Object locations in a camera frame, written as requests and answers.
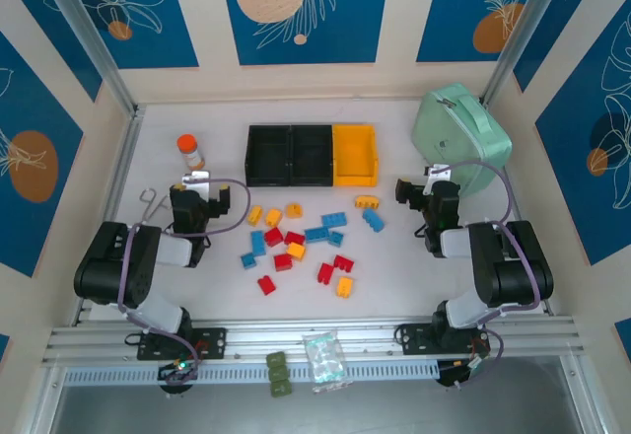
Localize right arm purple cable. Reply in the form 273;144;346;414
431;160;541;389

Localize aluminium side rail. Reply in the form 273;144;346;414
71;108;145;327
498;166;553;316

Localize clear plastic bag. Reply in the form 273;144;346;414
301;330;352;395

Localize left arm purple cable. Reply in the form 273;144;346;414
116;177;252;387

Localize white slotted cable duct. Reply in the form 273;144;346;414
62;360;441;387

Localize orange capped spice bottle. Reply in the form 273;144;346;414
175;133;206;173

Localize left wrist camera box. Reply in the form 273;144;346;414
181;171;212;189

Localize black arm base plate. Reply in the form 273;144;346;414
396;323;494;356
136;327;228;361

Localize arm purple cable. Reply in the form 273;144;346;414
116;177;252;387
431;160;541;389

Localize aluminium frame post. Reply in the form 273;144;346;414
480;0;567;108
34;0;139;115

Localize mint green zip case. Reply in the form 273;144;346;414
411;82;514;199

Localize aluminium front rail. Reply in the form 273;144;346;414
41;314;588;367

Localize yellow plastic bin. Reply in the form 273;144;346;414
331;122;380;188

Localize small controller board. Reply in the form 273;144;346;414
157;360;201;396
437;358;494;391

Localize metal tongs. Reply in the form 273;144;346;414
139;187;175;219

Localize black plastic bin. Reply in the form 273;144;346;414
289;124;337;188
245;124;296;188

